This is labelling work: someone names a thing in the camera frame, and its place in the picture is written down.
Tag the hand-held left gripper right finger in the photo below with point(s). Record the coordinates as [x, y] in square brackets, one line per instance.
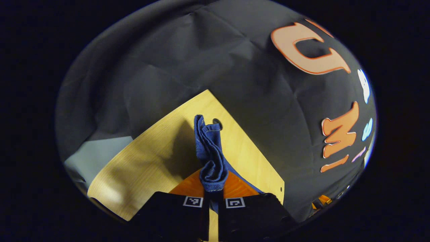
[255, 215]

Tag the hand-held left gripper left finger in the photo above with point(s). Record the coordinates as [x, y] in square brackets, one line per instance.
[168, 215]

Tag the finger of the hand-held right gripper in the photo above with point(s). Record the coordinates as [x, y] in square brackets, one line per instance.
[321, 201]

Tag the blue denim jeans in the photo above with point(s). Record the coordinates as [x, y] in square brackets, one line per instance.
[211, 161]

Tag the black backdrop cloth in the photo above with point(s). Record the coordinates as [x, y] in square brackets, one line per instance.
[201, 50]

